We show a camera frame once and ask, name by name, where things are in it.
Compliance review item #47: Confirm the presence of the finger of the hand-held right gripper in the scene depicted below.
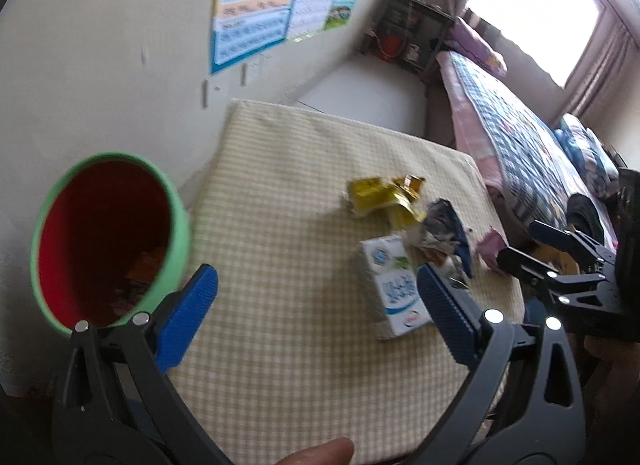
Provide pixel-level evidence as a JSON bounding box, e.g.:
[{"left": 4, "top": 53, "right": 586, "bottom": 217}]
[
  {"left": 529, "top": 220, "right": 620, "bottom": 267},
  {"left": 497, "top": 245, "right": 593, "bottom": 297}
]

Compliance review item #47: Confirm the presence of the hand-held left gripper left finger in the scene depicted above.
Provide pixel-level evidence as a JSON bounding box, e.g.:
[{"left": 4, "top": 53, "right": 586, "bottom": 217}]
[{"left": 50, "top": 263, "right": 236, "bottom": 465}]

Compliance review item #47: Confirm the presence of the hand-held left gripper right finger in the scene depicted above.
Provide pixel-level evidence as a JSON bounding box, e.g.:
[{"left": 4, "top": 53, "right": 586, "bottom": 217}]
[{"left": 415, "top": 263, "right": 587, "bottom": 465}]

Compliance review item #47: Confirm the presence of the pink snack bag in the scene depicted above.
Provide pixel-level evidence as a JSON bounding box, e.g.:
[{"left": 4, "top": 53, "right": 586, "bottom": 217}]
[{"left": 477, "top": 228, "right": 512, "bottom": 273}]

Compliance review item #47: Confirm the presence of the white blue milk carton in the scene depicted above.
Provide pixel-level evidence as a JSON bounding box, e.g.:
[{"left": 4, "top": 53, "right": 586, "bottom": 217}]
[{"left": 356, "top": 235, "right": 433, "bottom": 341}]

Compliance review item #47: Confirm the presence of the dark blue printed wrapper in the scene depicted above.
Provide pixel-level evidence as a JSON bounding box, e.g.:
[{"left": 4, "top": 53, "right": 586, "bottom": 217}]
[{"left": 417, "top": 199, "right": 475, "bottom": 278}]

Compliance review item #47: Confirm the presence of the red bin with green rim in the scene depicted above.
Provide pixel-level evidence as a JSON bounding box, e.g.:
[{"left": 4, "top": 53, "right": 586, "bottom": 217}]
[{"left": 30, "top": 151, "right": 192, "bottom": 338}]

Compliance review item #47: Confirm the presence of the yellow snack wrapper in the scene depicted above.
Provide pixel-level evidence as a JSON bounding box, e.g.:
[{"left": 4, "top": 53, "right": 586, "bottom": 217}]
[{"left": 346, "top": 176, "right": 416, "bottom": 220}]

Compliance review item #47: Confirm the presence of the person's right hand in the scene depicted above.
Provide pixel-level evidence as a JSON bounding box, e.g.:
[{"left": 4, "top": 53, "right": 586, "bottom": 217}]
[{"left": 580, "top": 335, "right": 640, "bottom": 396}]

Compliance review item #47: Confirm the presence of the person's left hand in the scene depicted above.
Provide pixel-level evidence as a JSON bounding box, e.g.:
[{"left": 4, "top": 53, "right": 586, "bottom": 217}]
[{"left": 272, "top": 437, "right": 355, "bottom": 465}]

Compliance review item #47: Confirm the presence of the dark clothing pile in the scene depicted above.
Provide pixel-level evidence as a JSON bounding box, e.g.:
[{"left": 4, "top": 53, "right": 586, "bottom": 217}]
[{"left": 567, "top": 192, "right": 621, "bottom": 246}]

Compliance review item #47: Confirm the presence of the person's leg in jeans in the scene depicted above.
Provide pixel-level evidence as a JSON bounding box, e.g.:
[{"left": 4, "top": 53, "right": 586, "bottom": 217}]
[{"left": 522, "top": 297, "right": 550, "bottom": 328}]

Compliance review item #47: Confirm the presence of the folded blue patterned blanket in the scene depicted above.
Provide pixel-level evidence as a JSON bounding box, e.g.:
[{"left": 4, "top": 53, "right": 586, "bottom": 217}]
[{"left": 555, "top": 114, "right": 621, "bottom": 191}]

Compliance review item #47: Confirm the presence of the bed with plaid quilt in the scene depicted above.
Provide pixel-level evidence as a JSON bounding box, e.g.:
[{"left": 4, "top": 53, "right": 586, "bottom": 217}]
[{"left": 442, "top": 50, "right": 608, "bottom": 231}]

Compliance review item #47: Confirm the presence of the checkered cloth table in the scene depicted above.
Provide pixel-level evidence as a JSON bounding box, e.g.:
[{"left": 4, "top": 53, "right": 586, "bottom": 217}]
[{"left": 165, "top": 99, "right": 526, "bottom": 465}]

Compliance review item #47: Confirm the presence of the pink bed sheet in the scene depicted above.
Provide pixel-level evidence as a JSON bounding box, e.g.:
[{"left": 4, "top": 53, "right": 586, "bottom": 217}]
[{"left": 435, "top": 52, "right": 506, "bottom": 196}]

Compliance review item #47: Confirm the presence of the purple pillow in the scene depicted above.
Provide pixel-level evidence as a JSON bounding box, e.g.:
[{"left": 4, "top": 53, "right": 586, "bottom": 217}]
[{"left": 447, "top": 15, "right": 508, "bottom": 77}]

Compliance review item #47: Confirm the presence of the bright window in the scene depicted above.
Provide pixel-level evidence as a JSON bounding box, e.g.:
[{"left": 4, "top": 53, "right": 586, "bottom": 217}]
[{"left": 465, "top": 0, "right": 601, "bottom": 88}]

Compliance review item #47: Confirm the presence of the dark metal shelf rack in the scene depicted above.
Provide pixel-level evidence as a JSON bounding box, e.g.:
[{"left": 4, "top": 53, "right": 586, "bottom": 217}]
[{"left": 367, "top": 0, "right": 456, "bottom": 82}]

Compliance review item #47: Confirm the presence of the large blue wall poster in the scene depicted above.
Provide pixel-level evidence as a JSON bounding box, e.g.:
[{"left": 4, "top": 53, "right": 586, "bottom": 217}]
[{"left": 209, "top": 0, "right": 311, "bottom": 76}]

